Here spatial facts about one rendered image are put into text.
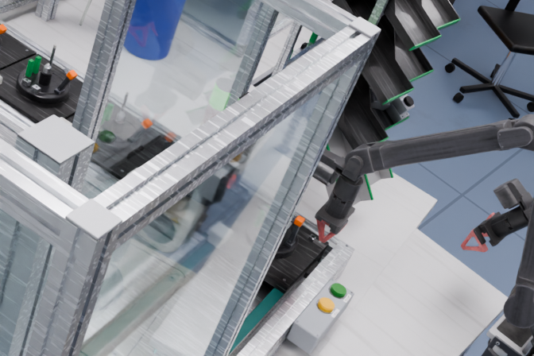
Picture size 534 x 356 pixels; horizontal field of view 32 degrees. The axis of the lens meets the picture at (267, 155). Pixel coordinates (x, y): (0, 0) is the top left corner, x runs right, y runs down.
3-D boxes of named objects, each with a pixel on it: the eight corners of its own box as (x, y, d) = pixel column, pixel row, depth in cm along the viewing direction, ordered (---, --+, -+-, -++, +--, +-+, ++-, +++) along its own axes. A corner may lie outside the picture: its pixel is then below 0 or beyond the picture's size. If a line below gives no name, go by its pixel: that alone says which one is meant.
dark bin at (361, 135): (383, 141, 247) (402, 129, 242) (356, 156, 237) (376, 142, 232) (326, 52, 249) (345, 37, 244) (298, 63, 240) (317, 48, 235)
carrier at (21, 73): (102, 102, 260) (113, 64, 253) (45, 133, 241) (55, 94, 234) (36, 58, 266) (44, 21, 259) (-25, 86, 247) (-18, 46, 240)
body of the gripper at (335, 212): (312, 218, 219) (323, 195, 215) (330, 200, 227) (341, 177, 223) (336, 234, 218) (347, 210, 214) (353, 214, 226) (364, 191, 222)
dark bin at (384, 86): (408, 93, 238) (428, 79, 233) (381, 106, 228) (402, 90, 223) (350, 1, 240) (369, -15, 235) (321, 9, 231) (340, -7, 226)
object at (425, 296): (506, 307, 269) (511, 299, 267) (340, 483, 201) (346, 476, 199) (321, 165, 293) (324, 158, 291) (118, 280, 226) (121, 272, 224)
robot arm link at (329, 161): (363, 162, 209) (377, 152, 216) (321, 135, 212) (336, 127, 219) (342, 204, 214) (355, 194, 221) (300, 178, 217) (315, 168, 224)
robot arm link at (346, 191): (358, 185, 212) (369, 176, 217) (333, 169, 214) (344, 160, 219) (347, 208, 216) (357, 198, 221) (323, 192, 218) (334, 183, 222)
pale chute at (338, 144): (360, 201, 257) (373, 199, 254) (334, 217, 248) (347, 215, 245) (332, 103, 254) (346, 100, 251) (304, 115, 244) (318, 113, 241)
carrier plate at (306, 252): (326, 248, 242) (330, 241, 241) (284, 294, 223) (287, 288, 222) (251, 199, 248) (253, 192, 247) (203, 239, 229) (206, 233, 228)
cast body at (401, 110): (402, 120, 258) (420, 108, 253) (394, 124, 255) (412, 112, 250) (385, 94, 259) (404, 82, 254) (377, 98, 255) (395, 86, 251)
